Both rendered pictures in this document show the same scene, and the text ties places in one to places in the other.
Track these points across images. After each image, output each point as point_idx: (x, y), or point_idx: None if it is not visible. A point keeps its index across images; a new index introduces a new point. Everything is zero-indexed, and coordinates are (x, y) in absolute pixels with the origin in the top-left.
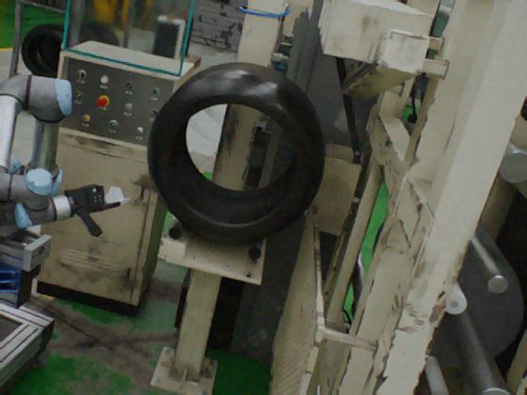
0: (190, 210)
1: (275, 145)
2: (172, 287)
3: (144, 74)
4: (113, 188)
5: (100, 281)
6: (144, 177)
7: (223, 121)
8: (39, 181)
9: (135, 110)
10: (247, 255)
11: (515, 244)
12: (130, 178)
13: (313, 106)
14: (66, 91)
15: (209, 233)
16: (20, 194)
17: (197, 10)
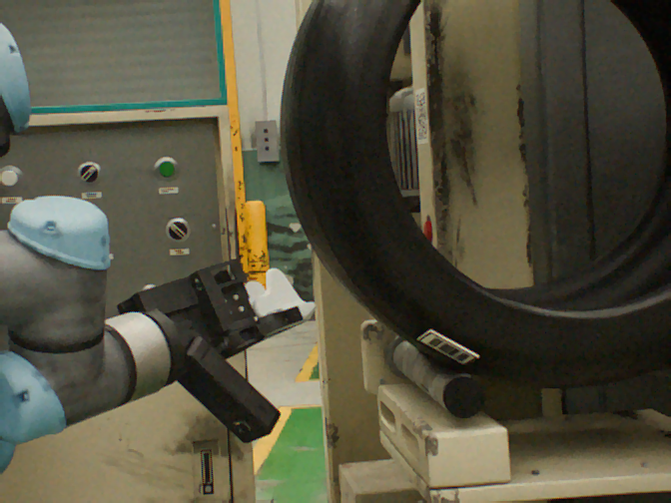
0: (495, 297)
1: (539, 200)
2: None
3: (124, 131)
4: (254, 286)
5: None
6: (202, 420)
7: (431, 113)
8: (74, 218)
9: (124, 240)
10: (662, 441)
11: None
12: (161, 438)
13: (611, 60)
14: (5, 37)
15: (570, 359)
16: (11, 281)
17: None
